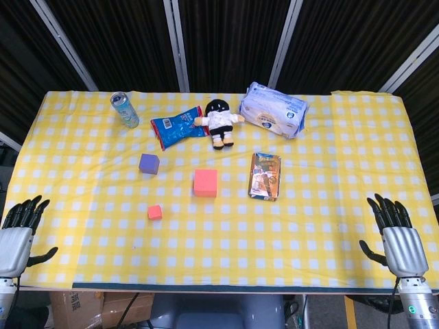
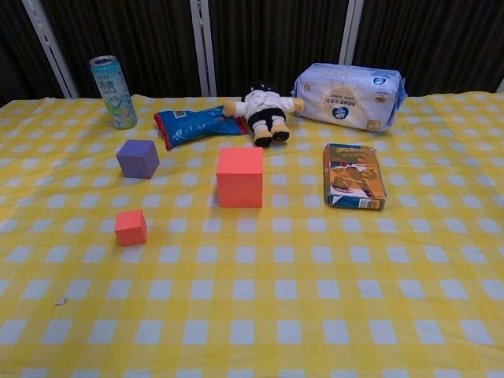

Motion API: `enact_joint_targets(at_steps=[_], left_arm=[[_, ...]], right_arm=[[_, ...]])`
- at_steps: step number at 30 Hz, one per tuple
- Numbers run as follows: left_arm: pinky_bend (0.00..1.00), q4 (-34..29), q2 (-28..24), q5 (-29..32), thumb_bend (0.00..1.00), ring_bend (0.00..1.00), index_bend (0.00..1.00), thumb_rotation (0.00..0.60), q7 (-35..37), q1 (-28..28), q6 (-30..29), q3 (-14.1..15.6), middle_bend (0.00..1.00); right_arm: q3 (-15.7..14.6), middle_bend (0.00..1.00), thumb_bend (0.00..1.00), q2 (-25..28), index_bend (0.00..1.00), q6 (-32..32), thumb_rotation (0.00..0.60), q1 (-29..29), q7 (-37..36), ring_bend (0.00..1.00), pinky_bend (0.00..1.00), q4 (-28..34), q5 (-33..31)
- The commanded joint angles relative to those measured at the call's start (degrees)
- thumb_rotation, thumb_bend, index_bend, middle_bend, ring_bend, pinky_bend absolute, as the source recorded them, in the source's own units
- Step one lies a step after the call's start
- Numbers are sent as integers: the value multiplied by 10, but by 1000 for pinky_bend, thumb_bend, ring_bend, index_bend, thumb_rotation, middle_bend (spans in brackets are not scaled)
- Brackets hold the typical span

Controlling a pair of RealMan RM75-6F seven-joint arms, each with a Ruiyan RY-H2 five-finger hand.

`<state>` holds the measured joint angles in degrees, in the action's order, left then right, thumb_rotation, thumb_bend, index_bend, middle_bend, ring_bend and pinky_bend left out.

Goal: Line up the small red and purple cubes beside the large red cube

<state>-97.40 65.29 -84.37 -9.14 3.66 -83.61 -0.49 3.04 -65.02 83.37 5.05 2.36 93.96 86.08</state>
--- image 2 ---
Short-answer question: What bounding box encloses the large red foam cube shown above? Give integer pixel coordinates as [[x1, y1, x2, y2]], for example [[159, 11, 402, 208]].
[[216, 146, 264, 209]]

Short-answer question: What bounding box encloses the purple cube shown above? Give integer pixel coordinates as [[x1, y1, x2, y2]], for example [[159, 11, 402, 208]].
[[116, 139, 161, 180]]

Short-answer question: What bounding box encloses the small red foam cube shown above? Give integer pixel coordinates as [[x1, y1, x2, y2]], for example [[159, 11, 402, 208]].
[[114, 209, 148, 248]]

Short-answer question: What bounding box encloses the plush doll white shirt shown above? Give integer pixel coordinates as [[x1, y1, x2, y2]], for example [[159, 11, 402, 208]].
[[223, 80, 306, 148]]

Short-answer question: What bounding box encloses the blue snack bag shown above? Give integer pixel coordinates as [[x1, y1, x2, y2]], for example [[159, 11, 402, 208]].
[[153, 105, 247, 152]]

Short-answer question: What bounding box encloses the orange biscuit box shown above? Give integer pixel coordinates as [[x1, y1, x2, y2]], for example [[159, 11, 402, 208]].
[[323, 143, 387, 211]]

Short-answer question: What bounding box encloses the yellow white checked tablecloth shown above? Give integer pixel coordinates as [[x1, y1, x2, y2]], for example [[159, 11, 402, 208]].
[[0, 92, 504, 378]]

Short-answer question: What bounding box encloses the pale blue tissue pack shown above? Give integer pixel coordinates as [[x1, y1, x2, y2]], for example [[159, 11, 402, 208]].
[[291, 62, 406, 133]]

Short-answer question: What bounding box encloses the light blue drink can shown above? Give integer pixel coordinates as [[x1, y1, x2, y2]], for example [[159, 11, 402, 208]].
[[89, 54, 139, 130]]

